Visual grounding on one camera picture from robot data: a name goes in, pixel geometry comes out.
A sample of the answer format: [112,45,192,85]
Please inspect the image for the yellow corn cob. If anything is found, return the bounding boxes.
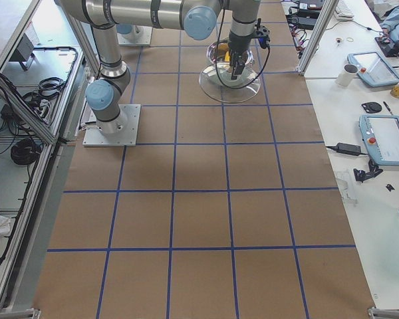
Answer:
[217,43,229,59]

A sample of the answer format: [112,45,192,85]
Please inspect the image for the aluminium frame post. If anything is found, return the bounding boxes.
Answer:
[297,0,338,76]

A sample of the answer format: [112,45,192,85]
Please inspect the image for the black round disc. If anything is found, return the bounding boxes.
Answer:
[361,102,382,114]

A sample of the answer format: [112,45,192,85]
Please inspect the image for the white mug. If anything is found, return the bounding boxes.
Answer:
[335,63,358,87]

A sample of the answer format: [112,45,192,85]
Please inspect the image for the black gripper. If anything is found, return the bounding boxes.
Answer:
[228,31,253,80]

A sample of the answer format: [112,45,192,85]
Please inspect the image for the coiled black cable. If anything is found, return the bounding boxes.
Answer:
[10,138,43,166]

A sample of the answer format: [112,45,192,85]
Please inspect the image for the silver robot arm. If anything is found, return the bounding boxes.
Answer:
[61,1,262,135]

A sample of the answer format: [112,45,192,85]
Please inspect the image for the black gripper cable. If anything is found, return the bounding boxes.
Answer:
[214,9,272,90]

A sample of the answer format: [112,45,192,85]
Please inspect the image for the clear glass pot lid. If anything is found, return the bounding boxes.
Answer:
[199,62,261,104]

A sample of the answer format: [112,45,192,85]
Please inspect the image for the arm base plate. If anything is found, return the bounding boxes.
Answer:
[82,104,141,147]
[116,24,152,47]

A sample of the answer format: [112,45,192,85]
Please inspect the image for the far blue teach pendant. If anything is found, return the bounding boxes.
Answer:
[347,51,399,87]

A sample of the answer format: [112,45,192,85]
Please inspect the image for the white electric cooking pot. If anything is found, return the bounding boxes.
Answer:
[206,38,255,66]

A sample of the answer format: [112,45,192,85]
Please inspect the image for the near blue teach pendant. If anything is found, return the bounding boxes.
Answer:
[358,114,399,166]

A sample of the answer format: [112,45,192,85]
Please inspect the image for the black power adapter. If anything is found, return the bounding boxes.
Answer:
[336,142,362,156]

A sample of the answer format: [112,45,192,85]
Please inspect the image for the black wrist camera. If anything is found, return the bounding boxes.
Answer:
[253,18,271,49]

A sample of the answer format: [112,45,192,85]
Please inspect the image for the blue teach pendant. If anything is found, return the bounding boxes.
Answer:
[347,51,399,87]
[358,114,399,166]

